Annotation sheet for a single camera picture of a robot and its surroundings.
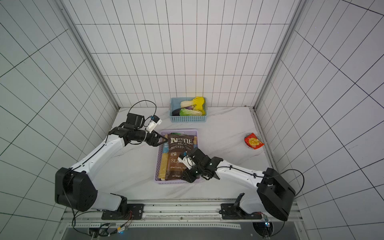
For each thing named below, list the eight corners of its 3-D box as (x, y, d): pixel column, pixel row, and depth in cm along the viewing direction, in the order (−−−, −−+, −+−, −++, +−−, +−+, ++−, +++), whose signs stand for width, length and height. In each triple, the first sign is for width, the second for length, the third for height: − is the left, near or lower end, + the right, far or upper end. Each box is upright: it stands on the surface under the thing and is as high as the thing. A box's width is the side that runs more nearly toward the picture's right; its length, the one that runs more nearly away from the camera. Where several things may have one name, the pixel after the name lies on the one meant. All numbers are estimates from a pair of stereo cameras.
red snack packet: (252, 153, 96) (254, 149, 91) (241, 141, 101) (243, 137, 97) (261, 147, 98) (264, 143, 94) (250, 136, 104) (252, 132, 100)
